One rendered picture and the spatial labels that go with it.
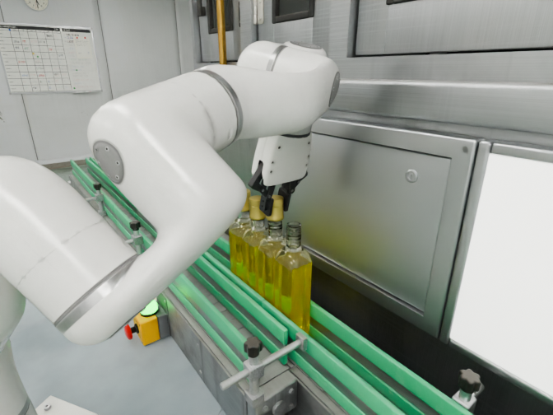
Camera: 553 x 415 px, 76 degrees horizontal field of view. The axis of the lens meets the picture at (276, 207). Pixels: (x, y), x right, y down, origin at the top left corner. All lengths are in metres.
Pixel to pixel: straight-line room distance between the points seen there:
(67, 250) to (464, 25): 0.57
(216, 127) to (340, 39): 0.45
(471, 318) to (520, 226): 0.17
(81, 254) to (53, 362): 0.78
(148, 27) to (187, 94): 6.44
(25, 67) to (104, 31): 1.22
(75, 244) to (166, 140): 0.11
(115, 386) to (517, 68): 0.95
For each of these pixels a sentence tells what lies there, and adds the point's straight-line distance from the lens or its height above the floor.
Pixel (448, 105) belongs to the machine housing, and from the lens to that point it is 0.59.
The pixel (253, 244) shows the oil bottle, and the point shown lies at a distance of 0.75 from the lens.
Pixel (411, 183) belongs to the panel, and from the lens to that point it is 0.63.
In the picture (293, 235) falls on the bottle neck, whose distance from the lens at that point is 0.66.
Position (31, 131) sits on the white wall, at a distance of 6.42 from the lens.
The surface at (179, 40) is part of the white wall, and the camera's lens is 6.94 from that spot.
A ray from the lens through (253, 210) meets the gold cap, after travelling 0.74.
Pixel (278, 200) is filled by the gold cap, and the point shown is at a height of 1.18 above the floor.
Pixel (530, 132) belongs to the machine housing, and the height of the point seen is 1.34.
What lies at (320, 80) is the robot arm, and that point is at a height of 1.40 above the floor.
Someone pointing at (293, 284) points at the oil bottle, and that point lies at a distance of 0.68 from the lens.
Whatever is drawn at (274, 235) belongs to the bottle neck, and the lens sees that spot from 0.71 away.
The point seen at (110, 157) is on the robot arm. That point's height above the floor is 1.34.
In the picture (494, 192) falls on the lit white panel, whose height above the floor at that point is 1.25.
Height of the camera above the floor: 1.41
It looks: 21 degrees down
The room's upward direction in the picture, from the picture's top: straight up
